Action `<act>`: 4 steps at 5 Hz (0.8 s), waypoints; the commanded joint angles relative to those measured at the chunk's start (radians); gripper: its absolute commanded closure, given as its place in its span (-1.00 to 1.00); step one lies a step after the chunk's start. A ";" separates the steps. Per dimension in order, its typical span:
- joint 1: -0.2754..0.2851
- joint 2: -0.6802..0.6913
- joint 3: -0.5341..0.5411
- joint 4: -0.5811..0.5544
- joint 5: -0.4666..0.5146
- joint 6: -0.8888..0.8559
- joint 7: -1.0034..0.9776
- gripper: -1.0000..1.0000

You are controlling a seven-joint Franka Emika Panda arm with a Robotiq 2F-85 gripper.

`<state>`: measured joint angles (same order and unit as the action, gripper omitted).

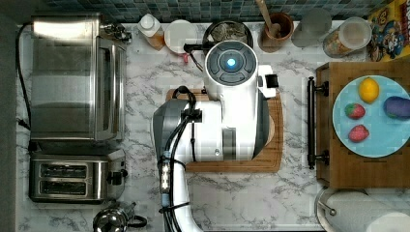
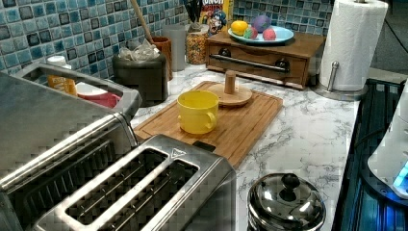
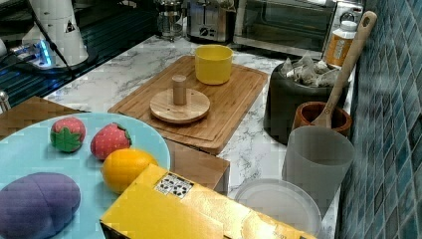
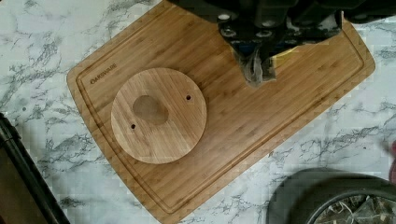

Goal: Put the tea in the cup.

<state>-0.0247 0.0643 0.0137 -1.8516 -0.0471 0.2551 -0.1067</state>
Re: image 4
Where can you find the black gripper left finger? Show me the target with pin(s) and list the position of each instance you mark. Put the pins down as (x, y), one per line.
(240, 34)

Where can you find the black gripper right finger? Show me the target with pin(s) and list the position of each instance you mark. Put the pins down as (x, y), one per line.
(290, 36)

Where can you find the mesh tea bag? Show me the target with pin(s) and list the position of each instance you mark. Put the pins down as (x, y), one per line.
(251, 67)

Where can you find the black tea bag container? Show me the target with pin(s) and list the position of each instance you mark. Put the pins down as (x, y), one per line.
(301, 197)

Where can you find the pile of tea bags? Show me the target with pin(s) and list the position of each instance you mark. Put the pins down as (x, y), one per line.
(360, 209)

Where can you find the bamboo cutting board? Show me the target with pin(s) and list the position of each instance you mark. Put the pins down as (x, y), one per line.
(243, 124)

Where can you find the round wooden lid with knob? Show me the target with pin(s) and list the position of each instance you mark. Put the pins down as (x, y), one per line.
(158, 115)

